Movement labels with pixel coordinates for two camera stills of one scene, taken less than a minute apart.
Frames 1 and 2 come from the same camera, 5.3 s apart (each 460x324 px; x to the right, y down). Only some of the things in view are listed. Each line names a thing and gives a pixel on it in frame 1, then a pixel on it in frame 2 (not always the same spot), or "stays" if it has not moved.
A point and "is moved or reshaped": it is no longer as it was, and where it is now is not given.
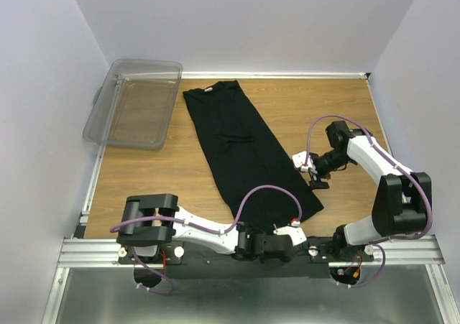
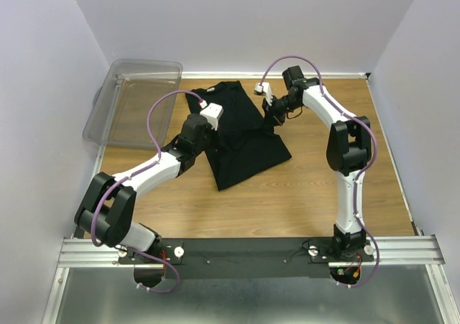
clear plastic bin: x=133 y=107 stays
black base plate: x=313 y=261 stays
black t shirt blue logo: x=247 y=159 is moved or reshaped
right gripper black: x=318 y=184 -> x=271 y=113
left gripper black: x=262 y=258 -> x=215 y=137
